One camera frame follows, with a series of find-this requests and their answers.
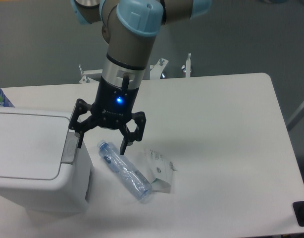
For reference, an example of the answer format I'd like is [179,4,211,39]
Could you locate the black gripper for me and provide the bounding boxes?
[68,76,147,155]

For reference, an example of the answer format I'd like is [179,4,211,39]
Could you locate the white plastic trash can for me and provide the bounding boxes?
[0,107,94,213]

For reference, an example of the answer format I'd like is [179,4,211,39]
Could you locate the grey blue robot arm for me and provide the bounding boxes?
[68,0,212,154]

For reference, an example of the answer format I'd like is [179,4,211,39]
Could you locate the crushed clear plastic bottle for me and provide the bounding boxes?
[98,140,152,203]

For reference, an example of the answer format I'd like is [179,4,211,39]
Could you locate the crumpled white paper carton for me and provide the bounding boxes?
[145,148,177,193]

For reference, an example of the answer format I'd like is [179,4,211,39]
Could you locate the blue labelled bottle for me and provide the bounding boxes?
[0,88,14,107]

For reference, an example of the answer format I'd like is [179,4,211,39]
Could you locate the black table clamp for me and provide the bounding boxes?
[293,201,304,227]

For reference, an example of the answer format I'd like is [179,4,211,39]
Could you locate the white metal frame bracket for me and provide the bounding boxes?
[79,58,169,84]

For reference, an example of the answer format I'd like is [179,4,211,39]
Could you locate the white metal post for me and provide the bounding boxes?
[181,53,192,78]

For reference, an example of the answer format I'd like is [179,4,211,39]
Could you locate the white frame bar right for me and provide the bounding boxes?
[286,100,304,131]

